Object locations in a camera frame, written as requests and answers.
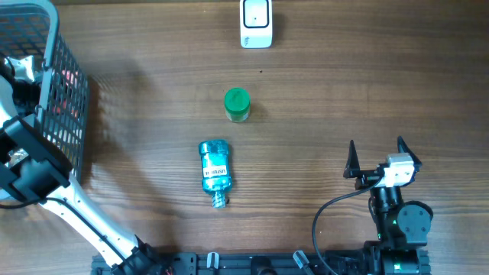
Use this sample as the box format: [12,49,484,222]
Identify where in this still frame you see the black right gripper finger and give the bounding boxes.
[397,136,423,168]
[345,140,361,172]

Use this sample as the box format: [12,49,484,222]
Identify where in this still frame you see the teal Listerine mouthwash bottle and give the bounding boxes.
[199,140,232,209]

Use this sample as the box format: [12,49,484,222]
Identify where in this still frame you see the green lid jar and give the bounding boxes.
[224,87,251,122]

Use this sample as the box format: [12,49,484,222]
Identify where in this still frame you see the white barcode scanner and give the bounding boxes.
[239,0,274,49]

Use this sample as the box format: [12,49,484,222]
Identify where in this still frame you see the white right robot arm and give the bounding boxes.
[343,137,434,275]

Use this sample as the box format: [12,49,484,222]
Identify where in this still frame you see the grey plastic shopping basket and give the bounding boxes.
[1,1,90,179]

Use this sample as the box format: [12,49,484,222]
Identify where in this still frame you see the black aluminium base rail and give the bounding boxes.
[90,250,432,275]

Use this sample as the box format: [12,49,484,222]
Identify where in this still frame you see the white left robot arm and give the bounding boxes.
[1,57,166,274]

